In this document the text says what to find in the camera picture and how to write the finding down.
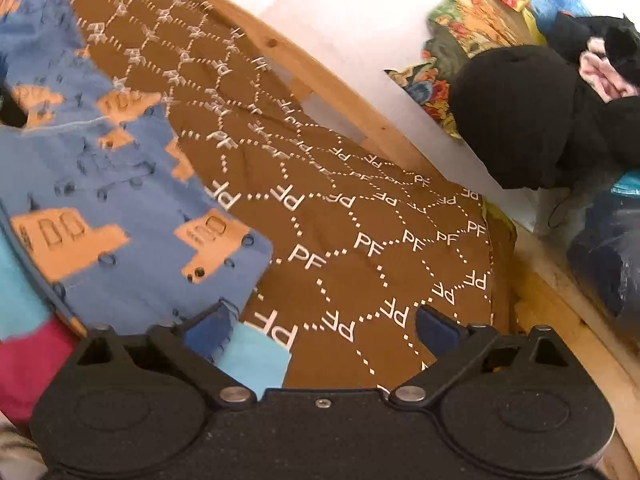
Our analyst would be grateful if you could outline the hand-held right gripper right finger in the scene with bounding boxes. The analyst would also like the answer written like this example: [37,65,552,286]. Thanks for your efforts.
[389,304,583,407]

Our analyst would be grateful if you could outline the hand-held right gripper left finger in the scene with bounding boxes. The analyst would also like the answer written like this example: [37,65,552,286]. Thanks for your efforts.
[67,302,256,408]

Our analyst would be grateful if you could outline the blue printed pants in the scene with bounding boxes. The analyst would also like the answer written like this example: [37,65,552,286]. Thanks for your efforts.
[0,0,274,337]

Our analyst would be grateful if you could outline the colourful block bed sheet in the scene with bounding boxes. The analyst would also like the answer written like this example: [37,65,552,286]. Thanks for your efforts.
[0,200,292,427]

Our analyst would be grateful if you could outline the brown patterned blanket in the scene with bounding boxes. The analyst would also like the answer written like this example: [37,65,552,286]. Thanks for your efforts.
[40,0,518,396]

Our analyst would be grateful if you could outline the dark blue plastic bag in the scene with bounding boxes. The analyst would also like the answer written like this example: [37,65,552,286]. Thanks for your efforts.
[566,170,640,317]

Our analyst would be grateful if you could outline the white black striped cloth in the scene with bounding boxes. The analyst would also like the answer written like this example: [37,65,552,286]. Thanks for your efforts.
[0,420,49,480]

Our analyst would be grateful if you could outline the black plush toy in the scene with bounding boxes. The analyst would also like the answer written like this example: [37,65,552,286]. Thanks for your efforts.
[449,12,640,192]

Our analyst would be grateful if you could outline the pink cloth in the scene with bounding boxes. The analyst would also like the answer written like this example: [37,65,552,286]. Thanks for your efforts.
[579,35,640,103]

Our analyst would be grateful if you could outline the thin black cable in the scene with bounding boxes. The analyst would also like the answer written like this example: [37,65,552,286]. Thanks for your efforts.
[546,194,575,230]

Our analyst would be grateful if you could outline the wooden bed frame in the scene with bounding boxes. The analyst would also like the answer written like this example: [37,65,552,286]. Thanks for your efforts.
[165,0,640,480]

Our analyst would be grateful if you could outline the orange flower wall poster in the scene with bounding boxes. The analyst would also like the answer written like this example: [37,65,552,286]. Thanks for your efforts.
[385,0,547,142]

